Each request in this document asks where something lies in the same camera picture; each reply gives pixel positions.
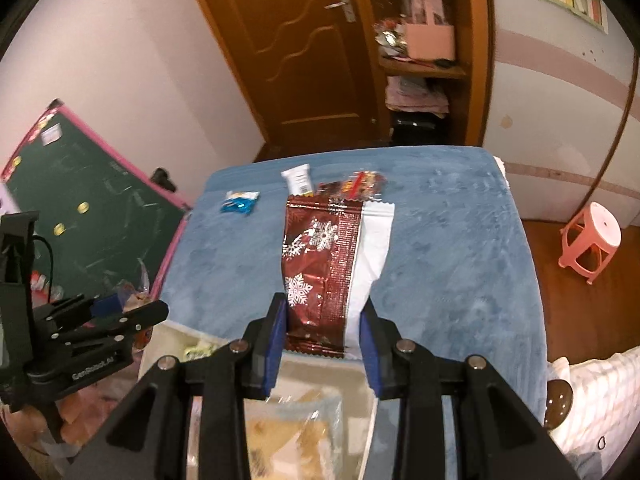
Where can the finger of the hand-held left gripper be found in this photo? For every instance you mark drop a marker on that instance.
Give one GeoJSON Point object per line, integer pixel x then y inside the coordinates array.
{"type": "Point", "coordinates": [140, 317]}
{"type": "Point", "coordinates": [107, 306]}

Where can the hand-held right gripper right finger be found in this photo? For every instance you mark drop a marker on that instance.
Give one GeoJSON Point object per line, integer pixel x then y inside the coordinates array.
{"type": "Point", "coordinates": [375, 355]}

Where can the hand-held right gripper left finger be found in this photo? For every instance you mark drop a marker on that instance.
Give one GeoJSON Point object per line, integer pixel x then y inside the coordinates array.
{"type": "Point", "coordinates": [275, 355]}

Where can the small clear snack packet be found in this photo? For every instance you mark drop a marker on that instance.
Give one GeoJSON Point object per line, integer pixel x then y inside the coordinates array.
{"type": "Point", "coordinates": [136, 299]}

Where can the white storage box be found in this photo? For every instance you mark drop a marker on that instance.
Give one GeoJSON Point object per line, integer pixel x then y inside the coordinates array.
{"type": "Point", "coordinates": [320, 380]}

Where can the green pastry packet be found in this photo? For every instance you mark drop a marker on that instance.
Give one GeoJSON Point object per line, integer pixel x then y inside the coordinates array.
{"type": "Point", "coordinates": [197, 350]}

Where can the large clear bread packet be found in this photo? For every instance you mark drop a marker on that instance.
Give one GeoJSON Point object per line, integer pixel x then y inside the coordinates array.
{"type": "Point", "coordinates": [295, 440]}

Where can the white and red snack packet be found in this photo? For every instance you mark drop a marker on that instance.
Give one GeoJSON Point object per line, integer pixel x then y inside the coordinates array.
{"type": "Point", "coordinates": [315, 270]}

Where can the pink framed chalkboard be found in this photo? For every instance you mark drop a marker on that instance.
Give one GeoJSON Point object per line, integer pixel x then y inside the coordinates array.
{"type": "Point", "coordinates": [100, 200]}

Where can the blue textured blanket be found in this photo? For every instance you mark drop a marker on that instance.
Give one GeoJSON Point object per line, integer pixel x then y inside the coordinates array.
{"type": "Point", "coordinates": [450, 260]}

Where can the small blue snack packet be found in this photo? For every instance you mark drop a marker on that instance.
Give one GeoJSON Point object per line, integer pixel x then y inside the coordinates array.
{"type": "Point", "coordinates": [240, 202]}

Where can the red clear snack packet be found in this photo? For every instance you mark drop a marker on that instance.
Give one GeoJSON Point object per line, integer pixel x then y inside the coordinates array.
{"type": "Point", "coordinates": [355, 184]}

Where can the white orange snack packet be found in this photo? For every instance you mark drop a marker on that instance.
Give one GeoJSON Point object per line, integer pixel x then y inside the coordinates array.
{"type": "Point", "coordinates": [297, 180]}

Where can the brown round knob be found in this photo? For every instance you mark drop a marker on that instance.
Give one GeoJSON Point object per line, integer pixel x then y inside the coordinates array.
{"type": "Point", "coordinates": [559, 402]}

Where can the white quilt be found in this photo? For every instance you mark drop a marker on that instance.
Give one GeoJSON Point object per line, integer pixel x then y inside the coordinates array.
{"type": "Point", "coordinates": [600, 400]}

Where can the black bag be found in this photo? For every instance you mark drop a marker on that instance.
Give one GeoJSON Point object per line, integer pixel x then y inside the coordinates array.
{"type": "Point", "coordinates": [420, 127]}

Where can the pink plastic stool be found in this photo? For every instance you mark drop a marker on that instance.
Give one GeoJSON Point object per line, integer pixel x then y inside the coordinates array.
{"type": "Point", "coordinates": [592, 235]}

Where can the folded pink clothes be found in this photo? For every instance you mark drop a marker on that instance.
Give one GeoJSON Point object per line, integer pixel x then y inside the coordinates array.
{"type": "Point", "coordinates": [415, 95]}

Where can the brown wooden door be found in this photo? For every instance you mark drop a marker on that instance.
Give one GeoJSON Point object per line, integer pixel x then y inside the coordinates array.
{"type": "Point", "coordinates": [300, 60]}

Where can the wooden shelf unit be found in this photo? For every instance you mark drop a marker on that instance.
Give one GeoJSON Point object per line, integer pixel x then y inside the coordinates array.
{"type": "Point", "coordinates": [475, 60]}

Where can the crumpled foil wrapper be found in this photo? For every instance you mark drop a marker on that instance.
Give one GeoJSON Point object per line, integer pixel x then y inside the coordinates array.
{"type": "Point", "coordinates": [392, 37]}

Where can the pink bag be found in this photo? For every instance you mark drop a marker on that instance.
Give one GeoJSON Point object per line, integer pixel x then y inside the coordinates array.
{"type": "Point", "coordinates": [430, 40]}

